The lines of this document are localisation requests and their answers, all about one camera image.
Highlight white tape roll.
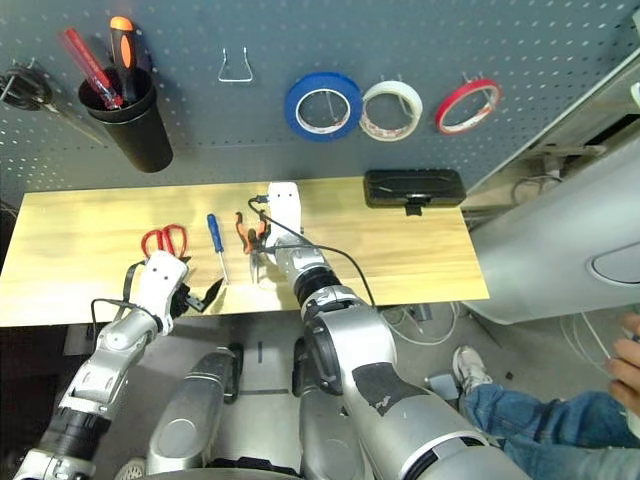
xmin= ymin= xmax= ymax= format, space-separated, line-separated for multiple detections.
xmin=360 ymin=81 xmax=425 ymax=142

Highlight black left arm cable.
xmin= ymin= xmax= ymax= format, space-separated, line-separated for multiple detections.
xmin=89 ymin=259 xmax=151 ymax=341

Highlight bystander bare hand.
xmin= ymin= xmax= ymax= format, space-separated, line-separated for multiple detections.
xmin=607 ymin=313 xmax=640 ymax=416

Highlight black tool case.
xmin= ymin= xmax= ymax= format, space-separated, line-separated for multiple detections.
xmin=363 ymin=168 xmax=468 ymax=217

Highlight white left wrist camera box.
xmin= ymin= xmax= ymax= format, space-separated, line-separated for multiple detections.
xmin=133 ymin=251 xmax=190 ymax=331

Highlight blue handled screwdriver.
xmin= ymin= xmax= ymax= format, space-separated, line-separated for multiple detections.
xmin=206 ymin=213 xmax=231 ymax=286

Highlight silver double prong hook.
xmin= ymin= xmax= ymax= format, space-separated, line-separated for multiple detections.
xmin=462 ymin=72 xmax=501 ymax=104
xmin=379 ymin=74 xmax=417 ymax=122
xmin=323 ymin=89 xmax=342 ymax=125

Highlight orange black needle-nose pliers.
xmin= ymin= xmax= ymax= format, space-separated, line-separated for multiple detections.
xmin=234 ymin=210 xmax=274 ymax=286

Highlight black plastic cup holder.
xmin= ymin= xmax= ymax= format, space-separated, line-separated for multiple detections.
xmin=77 ymin=67 xmax=175 ymax=175

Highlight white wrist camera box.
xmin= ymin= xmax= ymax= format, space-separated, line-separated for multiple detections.
xmin=266 ymin=180 xmax=305 ymax=251
xmin=133 ymin=251 xmax=190 ymax=331

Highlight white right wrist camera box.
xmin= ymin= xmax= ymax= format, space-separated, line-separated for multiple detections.
xmin=266 ymin=180 xmax=305 ymax=251

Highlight grey robot torso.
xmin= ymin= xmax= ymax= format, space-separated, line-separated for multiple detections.
xmin=169 ymin=457 xmax=306 ymax=480

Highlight blue tape roll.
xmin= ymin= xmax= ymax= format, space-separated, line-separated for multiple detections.
xmin=284 ymin=72 xmax=364 ymax=144

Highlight orange black handled screwdriver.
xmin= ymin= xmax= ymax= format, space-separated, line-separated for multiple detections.
xmin=108 ymin=16 xmax=139 ymax=104

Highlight white floor cable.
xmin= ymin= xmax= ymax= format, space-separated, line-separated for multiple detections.
xmin=384 ymin=299 xmax=461 ymax=346
xmin=559 ymin=309 xmax=640 ymax=396

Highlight red tape roll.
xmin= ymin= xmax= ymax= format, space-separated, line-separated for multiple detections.
xmin=433 ymin=78 xmax=504 ymax=136

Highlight grey metal pegboard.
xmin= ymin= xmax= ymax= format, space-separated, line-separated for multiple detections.
xmin=0 ymin=0 xmax=640 ymax=201

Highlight red handled scissors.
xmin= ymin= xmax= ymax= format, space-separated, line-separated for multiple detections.
xmin=140 ymin=223 xmax=191 ymax=261

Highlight large white machine housing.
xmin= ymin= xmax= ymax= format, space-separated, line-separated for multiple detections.
xmin=459 ymin=134 xmax=640 ymax=326

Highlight blue jeans leg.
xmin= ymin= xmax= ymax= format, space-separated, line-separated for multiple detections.
xmin=459 ymin=382 xmax=640 ymax=480

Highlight white sneaker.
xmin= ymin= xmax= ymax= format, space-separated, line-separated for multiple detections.
xmin=452 ymin=344 xmax=494 ymax=401

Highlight white metal cabinet frame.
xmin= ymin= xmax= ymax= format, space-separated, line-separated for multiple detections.
xmin=464 ymin=79 xmax=640 ymax=201

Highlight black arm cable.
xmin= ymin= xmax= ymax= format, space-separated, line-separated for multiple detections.
xmin=248 ymin=196 xmax=376 ymax=309
xmin=89 ymin=259 xmax=151 ymax=341

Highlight wooden shelf board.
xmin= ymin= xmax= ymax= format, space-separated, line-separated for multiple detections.
xmin=469 ymin=144 xmax=606 ymax=201

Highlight silver robot leg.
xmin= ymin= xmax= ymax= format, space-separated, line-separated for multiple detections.
xmin=147 ymin=349 xmax=241 ymax=476
xmin=292 ymin=337 xmax=376 ymax=480

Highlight silver wire pliers holder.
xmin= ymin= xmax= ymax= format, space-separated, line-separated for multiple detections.
xmin=217 ymin=46 xmax=255 ymax=83

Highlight silver right robot leg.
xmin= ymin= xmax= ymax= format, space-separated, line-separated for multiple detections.
xmin=292 ymin=337 xmax=376 ymax=480

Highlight black handled scissors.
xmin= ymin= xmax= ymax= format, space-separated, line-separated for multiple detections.
xmin=0 ymin=58 xmax=109 ymax=149

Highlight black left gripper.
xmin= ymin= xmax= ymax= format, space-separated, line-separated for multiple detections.
xmin=169 ymin=255 xmax=225 ymax=320

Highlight red handled screwdriver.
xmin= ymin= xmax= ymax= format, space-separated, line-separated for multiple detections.
xmin=58 ymin=28 xmax=125 ymax=110

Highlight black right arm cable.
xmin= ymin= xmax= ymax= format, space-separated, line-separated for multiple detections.
xmin=248 ymin=196 xmax=376 ymax=309

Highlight white mesh shoe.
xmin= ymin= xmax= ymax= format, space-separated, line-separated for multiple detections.
xmin=114 ymin=457 xmax=149 ymax=480

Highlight grey blue foot pedal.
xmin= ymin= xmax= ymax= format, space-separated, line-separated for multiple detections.
xmin=424 ymin=372 xmax=459 ymax=401

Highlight silver left robot leg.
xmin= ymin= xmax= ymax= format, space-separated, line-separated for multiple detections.
xmin=147 ymin=349 xmax=241 ymax=476

